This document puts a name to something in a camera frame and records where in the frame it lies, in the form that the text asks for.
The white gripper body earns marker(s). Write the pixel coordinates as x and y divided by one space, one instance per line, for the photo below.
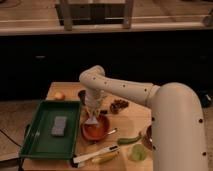
93 98

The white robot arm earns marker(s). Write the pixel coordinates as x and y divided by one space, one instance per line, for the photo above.
178 127

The red bowl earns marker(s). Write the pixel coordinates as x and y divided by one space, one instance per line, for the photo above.
96 132

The dark brown bowl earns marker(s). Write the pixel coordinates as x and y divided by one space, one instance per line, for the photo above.
147 137

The brown grape bunch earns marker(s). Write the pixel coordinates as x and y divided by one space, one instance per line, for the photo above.
118 105

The metal spoon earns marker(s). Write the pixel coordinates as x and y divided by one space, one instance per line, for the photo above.
112 131

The grey sponge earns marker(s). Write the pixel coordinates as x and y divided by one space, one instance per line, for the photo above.
58 128

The green chili pepper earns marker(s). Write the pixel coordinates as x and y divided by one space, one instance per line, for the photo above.
127 141

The green plastic tray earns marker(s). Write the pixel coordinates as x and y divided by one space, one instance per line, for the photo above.
39 143

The yellow banana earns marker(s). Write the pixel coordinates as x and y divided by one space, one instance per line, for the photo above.
105 157

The wooden chair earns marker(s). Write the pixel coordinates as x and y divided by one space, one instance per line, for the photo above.
94 12

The white handled knife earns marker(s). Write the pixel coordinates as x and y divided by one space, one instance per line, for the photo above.
88 156

